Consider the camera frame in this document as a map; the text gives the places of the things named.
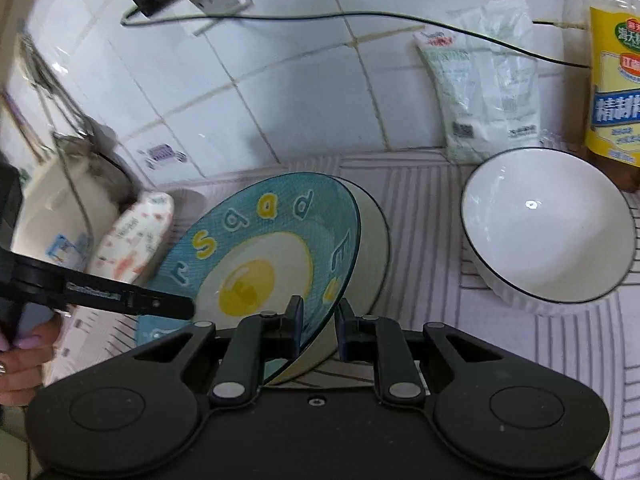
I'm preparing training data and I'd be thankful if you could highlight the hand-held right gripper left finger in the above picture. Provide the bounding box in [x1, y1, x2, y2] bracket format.
[132, 295, 304, 408]

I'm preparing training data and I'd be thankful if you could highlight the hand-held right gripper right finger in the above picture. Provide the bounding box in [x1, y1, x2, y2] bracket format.
[335, 299, 503, 408]

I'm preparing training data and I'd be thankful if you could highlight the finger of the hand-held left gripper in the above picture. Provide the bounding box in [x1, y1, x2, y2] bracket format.
[10, 252, 196, 321]

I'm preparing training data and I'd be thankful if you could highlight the blue egg print plate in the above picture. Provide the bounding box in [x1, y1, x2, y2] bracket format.
[136, 172, 362, 386]

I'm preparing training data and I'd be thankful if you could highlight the white bowl with black rim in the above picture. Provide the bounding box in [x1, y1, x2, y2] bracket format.
[460, 147, 639, 317]

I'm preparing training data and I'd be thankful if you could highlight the person's left hand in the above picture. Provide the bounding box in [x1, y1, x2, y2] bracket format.
[0, 316, 62, 407]

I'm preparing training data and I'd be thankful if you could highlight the white electric cooker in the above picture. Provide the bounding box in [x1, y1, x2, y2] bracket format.
[11, 132, 140, 283]

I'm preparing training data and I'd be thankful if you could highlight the hanging metal utensil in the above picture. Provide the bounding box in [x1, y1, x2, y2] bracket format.
[17, 20, 97, 142]

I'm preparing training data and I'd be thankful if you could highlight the striped counter mat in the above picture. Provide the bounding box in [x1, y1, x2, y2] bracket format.
[50, 147, 640, 411]

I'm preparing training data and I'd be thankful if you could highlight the white bag with green print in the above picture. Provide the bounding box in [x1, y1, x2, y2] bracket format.
[414, 30, 496, 163]

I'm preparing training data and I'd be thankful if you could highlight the white plastic bag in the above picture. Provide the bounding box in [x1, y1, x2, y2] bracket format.
[447, 0, 545, 152]

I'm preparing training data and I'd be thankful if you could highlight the yellow label cooking wine bottle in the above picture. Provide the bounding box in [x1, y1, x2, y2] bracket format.
[562, 0, 640, 192]

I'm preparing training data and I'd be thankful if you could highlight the small wall sticker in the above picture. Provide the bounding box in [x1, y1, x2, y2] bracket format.
[144, 143, 189, 169]

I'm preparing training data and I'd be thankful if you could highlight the black cable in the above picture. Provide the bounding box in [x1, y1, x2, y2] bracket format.
[120, 6, 592, 69]

